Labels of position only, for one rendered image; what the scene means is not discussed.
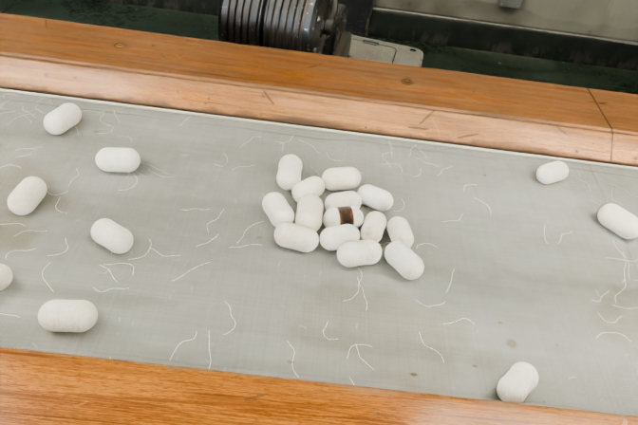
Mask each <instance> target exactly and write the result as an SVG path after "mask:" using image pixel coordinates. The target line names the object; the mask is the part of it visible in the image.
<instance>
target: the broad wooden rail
mask: <svg viewBox="0 0 638 425"><path fill-rule="evenodd" d="M0 88H3V89H10V90H18V91H26V92H34V93H42V94H49V95H57V96H65V97H72V98H80V99H88V100H95V101H103V102H117V103H125V104H133V105H140V106H148V107H157V108H164V109H172V110H179V111H187V112H195V113H202V114H210V115H218V116H225V117H233V118H241V119H248V120H263V121H270V122H278V123H286V124H294V125H302V126H309V127H317V128H325V129H332V130H340V131H348V132H355V133H363V134H370V135H378V136H386V137H393V138H401V139H416V140H424V141H432V142H439V143H447V144H455V145H462V146H470V147H478V148H485V149H493V150H500V151H508V152H516V153H523V154H531V155H540V156H547V157H562V158H569V159H577V160H585V161H592V162H600V163H608V164H615V165H623V166H630V167H638V95H636V94H629V93H621V92H613V91H606V90H599V89H591V88H584V87H576V86H568V85H562V84H554V83H540V82H532V81H525V80H518V79H510V78H502V77H495V76H488V75H480V74H473V73H465V72H458V71H451V70H443V69H436V68H428V67H420V66H414V65H399V64H392V63H384V62H377V61H370V60H362V59H354V58H347V57H340V56H332V55H325V54H317V53H309V52H303V51H295V50H287V49H280V48H272V47H265V46H248V45H240V44H234V43H228V42H221V41H214V40H206V39H198V38H192V37H184V36H177V35H169V34H161V33H155V32H147V31H139V30H132V29H124V28H111V27H103V26H95V25H89V24H81V23H73V22H66V21H58V20H51V19H44V18H36V17H28V16H21V15H14V14H6V13H0Z"/></svg>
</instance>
